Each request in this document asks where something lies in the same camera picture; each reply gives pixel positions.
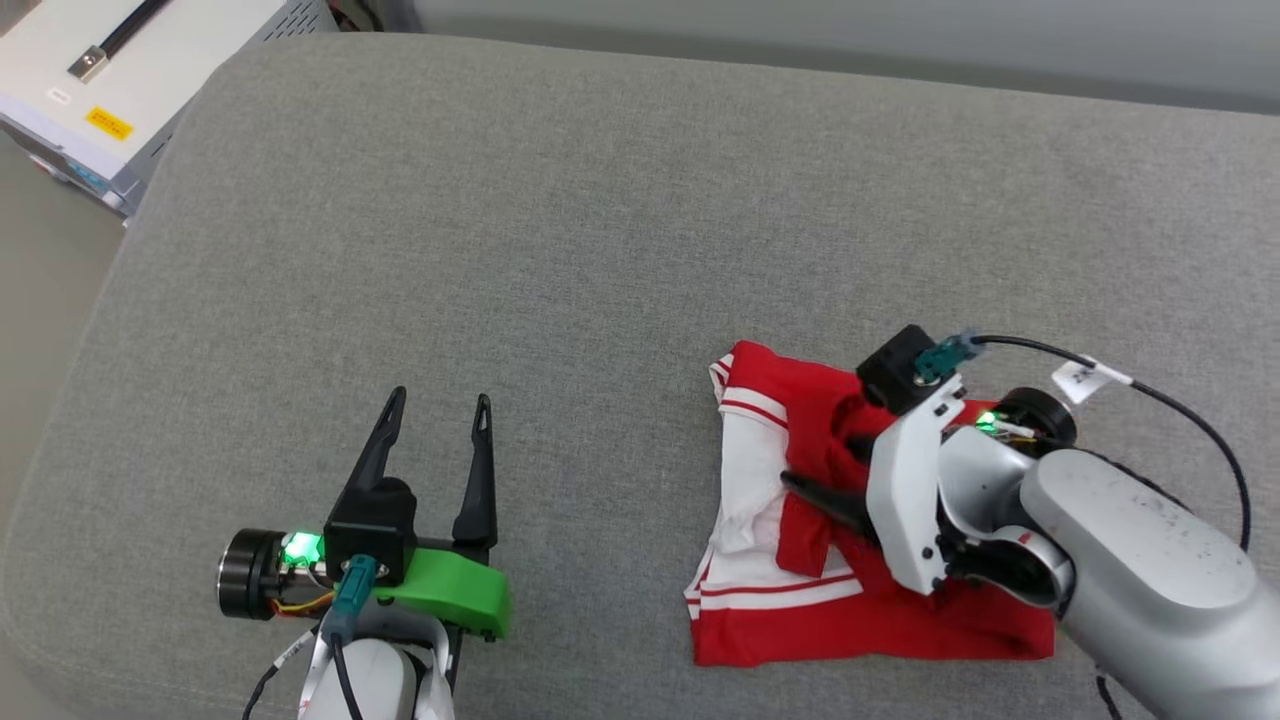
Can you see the red white-trimmed garment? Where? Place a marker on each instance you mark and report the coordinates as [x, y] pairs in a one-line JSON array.
[[760, 620]]

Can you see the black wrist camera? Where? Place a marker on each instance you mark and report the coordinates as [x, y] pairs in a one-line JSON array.
[[370, 530], [895, 370]]

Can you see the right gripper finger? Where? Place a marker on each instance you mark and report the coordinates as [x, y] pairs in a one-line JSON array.
[[830, 503], [860, 447]]

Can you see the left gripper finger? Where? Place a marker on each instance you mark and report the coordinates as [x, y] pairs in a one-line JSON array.
[[380, 450], [478, 500]]

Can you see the right arm white grey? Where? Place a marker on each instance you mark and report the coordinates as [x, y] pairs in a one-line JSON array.
[[1150, 570]]

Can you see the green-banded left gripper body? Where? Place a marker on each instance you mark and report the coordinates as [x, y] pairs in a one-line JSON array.
[[450, 590]]

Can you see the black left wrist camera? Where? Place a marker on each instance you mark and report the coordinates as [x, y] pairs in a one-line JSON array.
[[370, 530]]

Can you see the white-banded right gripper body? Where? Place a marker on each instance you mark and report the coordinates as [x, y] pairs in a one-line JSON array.
[[905, 500]]

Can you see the left arm white grey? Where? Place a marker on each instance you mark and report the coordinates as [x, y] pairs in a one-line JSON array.
[[375, 685]]

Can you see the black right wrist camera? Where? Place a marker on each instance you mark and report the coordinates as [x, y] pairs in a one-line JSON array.
[[895, 370]]

